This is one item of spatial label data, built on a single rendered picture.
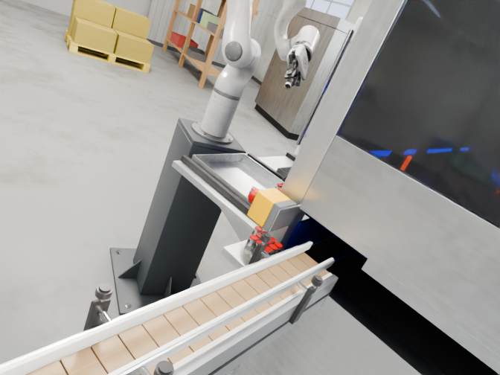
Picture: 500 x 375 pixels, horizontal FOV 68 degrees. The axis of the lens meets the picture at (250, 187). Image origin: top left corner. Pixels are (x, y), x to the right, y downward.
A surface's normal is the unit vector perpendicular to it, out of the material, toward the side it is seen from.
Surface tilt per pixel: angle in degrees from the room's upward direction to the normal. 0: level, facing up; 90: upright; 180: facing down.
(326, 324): 90
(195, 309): 0
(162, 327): 0
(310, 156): 90
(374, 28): 90
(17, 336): 0
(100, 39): 90
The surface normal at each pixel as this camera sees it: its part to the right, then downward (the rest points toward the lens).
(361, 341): -0.62, 0.09
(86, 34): 0.46, 0.53
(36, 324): 0.37, -0.84
